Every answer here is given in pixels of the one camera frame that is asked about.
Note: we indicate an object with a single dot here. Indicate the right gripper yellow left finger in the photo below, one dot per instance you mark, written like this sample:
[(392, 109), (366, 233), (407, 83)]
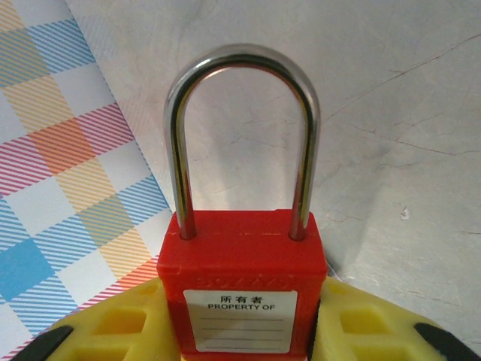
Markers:
[(112, 338)]

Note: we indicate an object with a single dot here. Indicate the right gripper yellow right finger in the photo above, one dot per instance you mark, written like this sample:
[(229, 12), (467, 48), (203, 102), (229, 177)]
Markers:
[(376, 338)]

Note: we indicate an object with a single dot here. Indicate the red safety padlock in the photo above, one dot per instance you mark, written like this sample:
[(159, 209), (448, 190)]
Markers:
[(240, 255)]

